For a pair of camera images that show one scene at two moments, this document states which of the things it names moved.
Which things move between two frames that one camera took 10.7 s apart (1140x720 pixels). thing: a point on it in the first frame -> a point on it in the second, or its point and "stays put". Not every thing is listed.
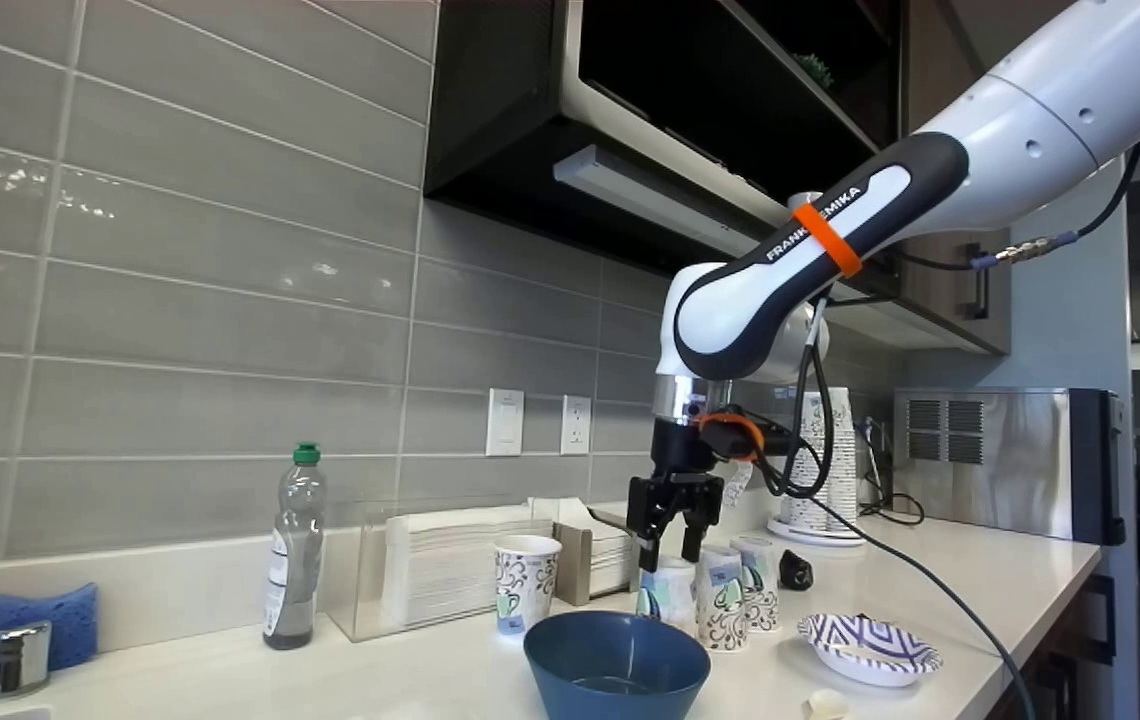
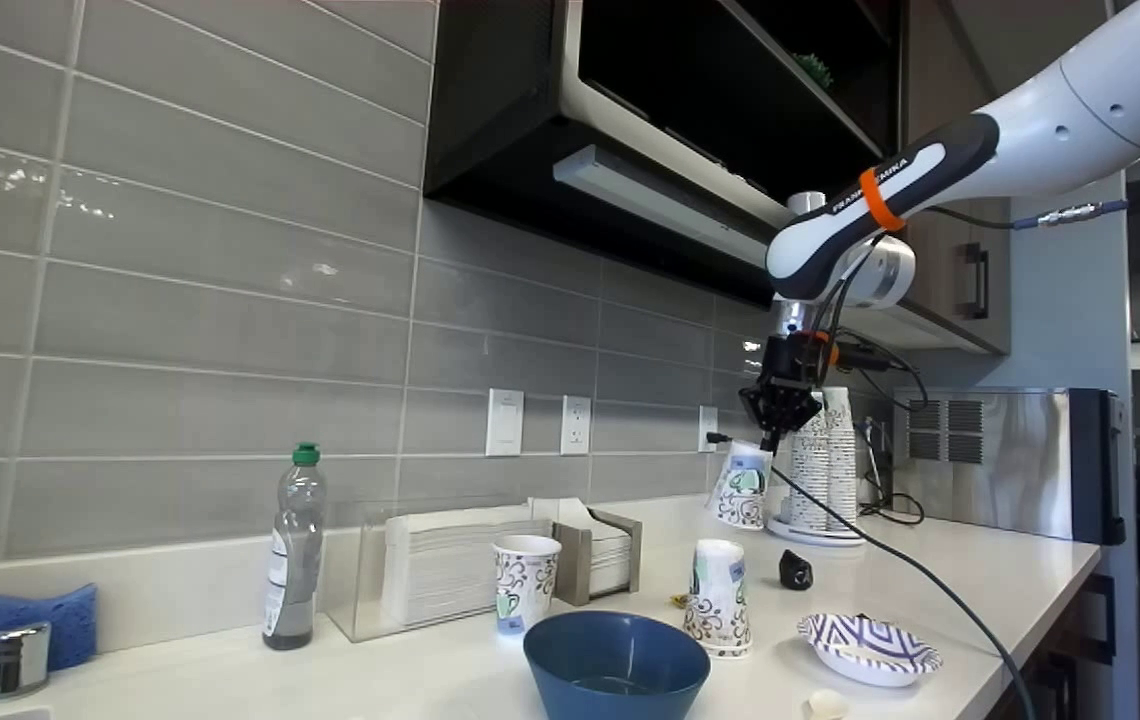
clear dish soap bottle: [295, 572] stays put
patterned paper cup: [758, 602] -> [740, 486]
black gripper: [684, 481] -> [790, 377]
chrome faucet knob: [19, 663] stays put
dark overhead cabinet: [681, 127] stays put
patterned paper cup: [723, 588] stays put
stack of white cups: [825, 486] stays put
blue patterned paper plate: [871, 651] stays put
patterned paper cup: [524, 576] -> [716, 570]
